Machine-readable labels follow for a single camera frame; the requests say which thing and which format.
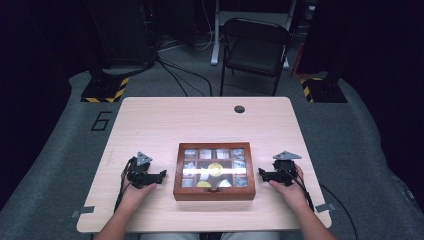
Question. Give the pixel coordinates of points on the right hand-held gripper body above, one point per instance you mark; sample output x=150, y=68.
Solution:
x=286, y=170

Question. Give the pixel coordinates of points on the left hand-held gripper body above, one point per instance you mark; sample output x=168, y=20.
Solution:
x=140, y=171

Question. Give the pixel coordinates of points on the coffee capsule with yellow-green lid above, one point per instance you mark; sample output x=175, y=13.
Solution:
x=204, y=184
x=215, y=169

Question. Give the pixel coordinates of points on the wooden box with glass lid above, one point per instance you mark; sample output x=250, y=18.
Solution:
x=213, y=195

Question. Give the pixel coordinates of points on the person's right hand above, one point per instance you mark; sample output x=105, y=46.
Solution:
x=295, y=193

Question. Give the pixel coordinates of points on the person's left hand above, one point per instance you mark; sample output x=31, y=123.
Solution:
x=133, y=196

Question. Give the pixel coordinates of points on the pale grey packet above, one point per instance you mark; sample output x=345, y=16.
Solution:
x=238, y=153
x=240, y=181
x=239, y=164
x=190, y=154

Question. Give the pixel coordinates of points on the white plastic packet left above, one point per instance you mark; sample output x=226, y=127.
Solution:
x=187, y=182

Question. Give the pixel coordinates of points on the grey tea bag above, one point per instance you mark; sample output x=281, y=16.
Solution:
x=189, y=166

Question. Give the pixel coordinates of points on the white plastic capsule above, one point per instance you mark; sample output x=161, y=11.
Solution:
x=204, y=173

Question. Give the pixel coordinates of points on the white sachet with brown print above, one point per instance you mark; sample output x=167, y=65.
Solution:
x=205, y=154
x=222, y=154

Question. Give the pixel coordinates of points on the grey tape strip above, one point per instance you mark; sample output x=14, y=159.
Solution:
x=325, y=207
x=83, y=211

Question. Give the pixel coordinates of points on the dark round table grommet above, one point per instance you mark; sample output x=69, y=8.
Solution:
x=239, y=109

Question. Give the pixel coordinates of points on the black yellow striped stand base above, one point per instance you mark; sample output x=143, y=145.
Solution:
x=325, y=90
x=103, y=90

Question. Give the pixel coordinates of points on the black folding chair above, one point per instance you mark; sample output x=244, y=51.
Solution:
x=253, y=53

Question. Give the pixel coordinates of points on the dark equipment cabinet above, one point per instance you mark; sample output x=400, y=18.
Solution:
x=123, y=33

